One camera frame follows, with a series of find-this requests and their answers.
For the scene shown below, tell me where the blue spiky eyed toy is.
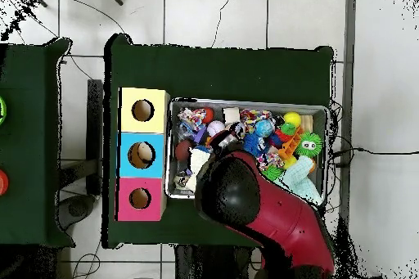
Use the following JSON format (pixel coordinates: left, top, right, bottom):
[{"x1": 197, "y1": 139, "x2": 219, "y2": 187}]
[{"x1": 242, "y1": 133, "x2": 268, "y2": 159}]

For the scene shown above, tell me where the mint green cloth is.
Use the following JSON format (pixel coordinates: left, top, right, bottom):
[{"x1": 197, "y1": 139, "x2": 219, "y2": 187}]
[{"x1": 277, "y1": 155, "x2": 323, "y2": 206}]

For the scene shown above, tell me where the shallow mesh bin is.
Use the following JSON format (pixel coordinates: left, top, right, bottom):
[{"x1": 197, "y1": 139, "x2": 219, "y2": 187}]
[{"x1": 164, "y1": 97, "x2": 329, "y2": 206}]

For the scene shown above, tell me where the wooden box with three holes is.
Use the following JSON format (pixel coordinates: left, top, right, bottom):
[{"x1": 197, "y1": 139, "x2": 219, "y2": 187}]
[{"x1": 115, "y1": 87, "x2": 171, "y2": 223}]

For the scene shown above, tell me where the white baseball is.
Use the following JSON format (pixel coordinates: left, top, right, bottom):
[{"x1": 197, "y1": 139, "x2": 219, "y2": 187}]
[{"x1": 206, "y1": 120, "x2": 226, "y2": 137}]

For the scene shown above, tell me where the red orange ball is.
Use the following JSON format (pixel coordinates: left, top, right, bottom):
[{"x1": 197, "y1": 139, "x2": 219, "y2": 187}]
[{"x1": 201, "y1": 106, "x2": 215, "y2": 124}]

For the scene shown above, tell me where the plain wooden cube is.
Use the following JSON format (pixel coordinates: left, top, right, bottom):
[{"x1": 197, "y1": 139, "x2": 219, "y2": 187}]
[{"x1": 222, "y1": 106, "x2": 241, "y2": 124}]

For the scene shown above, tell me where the crumpled colourful paper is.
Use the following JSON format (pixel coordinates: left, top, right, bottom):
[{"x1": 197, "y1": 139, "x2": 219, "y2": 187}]
[{"x1": 178, "y1": 107, "x2": 207, "y2": 132}]

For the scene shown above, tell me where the cream waffle cloth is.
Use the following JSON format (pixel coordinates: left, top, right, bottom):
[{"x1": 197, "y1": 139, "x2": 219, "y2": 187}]
[{"x1": 187, "y1": 146, "x2": 212, "y2": 192}]

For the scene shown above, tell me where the dark green table cloth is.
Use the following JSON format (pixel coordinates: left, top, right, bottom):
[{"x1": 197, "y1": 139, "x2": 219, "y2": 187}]
[
  {"x1": 0, "y1": 38, "x2": 75, "y2": 248},
  {"x1": 101, "y1": 32, "x2": 336, "y2": 250}
]

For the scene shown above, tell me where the yellow ball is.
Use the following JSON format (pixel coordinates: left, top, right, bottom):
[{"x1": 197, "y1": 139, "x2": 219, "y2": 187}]
[{"x1": 283, "y1": 110, "x2": 302, "y2": 128}]

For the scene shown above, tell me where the large green spiky eyed toy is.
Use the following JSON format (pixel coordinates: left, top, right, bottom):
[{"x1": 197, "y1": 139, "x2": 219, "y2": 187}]
[{"x1": 295, "y1": 132, "x2": 324, "y2": 157}]

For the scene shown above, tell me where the black upright panel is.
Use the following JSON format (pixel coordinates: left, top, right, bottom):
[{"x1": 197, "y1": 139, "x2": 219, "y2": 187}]
[{"x1": 86, "y1": 79, "x2": 105, "y2": 196}]

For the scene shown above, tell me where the thin black floor cable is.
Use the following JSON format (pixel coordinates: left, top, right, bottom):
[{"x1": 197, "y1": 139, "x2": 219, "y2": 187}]
[{"x1": 210, "y1": 0, "x2": 237, "y2": 49}]

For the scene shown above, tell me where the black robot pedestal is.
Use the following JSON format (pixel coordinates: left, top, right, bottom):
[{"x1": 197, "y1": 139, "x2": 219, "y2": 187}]
[{"x1": 174, "y1": 245, "x2": 253, "y2": 279}]

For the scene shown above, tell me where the thick black floor cable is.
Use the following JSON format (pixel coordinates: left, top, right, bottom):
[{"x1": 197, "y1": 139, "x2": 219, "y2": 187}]
[{"x1": 329, "y1": 146, "x2": 419, "y2": 167}]

